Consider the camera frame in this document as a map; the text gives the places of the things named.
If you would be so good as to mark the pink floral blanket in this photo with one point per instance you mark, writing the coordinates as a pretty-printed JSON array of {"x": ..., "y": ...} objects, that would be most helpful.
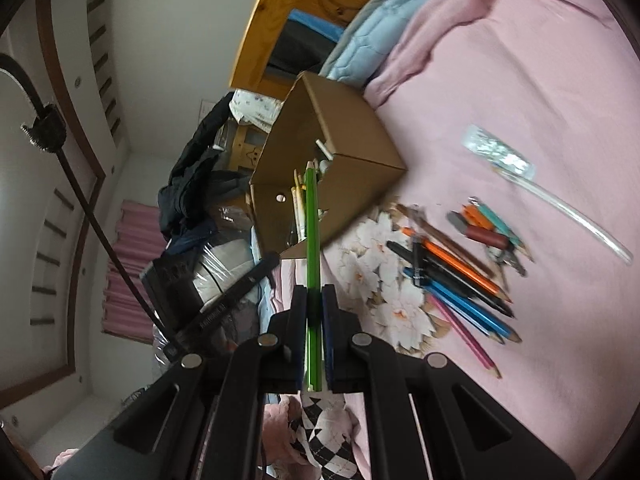
[{"x": 500, "y": 70}]

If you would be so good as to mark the brown cardboard box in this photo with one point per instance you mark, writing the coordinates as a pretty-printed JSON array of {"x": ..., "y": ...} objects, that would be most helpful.
[{"x": 350, "y": 120}]

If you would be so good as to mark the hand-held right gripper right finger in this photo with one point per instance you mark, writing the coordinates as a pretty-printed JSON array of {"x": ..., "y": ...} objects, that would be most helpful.
[{"x": 330, "y": 325}]

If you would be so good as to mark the black white checkered cloth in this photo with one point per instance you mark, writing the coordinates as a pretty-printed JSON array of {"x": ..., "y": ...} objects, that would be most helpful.
[{"x": 320, "y": 430}]

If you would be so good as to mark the wooden chair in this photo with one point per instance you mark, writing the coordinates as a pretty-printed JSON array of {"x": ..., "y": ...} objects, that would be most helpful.
[{"x": 246, "y": 147}]

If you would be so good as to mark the pink curtain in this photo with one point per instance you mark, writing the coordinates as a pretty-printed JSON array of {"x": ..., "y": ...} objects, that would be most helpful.
[{"x": 132, "y": 270}]

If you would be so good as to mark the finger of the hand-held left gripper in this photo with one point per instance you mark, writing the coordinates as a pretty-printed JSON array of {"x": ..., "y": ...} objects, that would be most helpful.
[{"x": 257, "y": 272}]

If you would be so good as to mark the dark clothes pile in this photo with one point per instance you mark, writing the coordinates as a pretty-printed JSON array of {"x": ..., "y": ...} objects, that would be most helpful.
[{"x": 200, "y": 175}]

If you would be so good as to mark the grey eraser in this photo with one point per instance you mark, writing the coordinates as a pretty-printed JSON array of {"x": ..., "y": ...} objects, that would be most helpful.
[{"x": 456, "y": 220}]

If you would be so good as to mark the maroon cylinder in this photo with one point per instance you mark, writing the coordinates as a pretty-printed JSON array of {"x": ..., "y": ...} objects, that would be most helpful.
[{"x": 487, "y": 236}]

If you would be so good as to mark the wooden bed frame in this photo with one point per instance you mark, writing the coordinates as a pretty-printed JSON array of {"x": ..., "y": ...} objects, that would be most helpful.
[{"x": 280, "y": 15}]

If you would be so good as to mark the clear plastic tube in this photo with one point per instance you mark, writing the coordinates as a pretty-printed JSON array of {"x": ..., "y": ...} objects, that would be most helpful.
[{"x": 565, "y": 212}]

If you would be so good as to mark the light blue quilt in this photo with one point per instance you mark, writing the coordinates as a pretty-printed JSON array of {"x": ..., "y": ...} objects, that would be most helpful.
[{"x": 365, "y": 45}]

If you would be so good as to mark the white floral cloth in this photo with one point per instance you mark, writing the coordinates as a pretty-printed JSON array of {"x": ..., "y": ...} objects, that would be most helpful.
[{"x": 255, "y": 106}]

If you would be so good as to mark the pile of pencils and pens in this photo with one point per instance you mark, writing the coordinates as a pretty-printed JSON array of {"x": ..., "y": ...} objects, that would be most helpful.
[{"x": 450, "y": 280}]

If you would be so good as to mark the green pencil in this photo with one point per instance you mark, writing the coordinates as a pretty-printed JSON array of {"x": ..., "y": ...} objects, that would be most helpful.
[{"x": 313, "y": 220}]

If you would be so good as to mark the plastic-wrapped bundle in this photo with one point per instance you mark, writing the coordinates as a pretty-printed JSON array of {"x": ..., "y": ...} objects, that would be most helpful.
[{"x": 220, "y": 270}]

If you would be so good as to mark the stationery heap inside box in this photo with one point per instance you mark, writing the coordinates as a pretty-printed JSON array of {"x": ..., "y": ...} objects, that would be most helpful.
[{"x": 305, "y": 195}]

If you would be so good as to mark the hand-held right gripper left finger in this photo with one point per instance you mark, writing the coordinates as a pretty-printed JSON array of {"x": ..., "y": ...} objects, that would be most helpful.
[{"x": 300, "y": 325}]

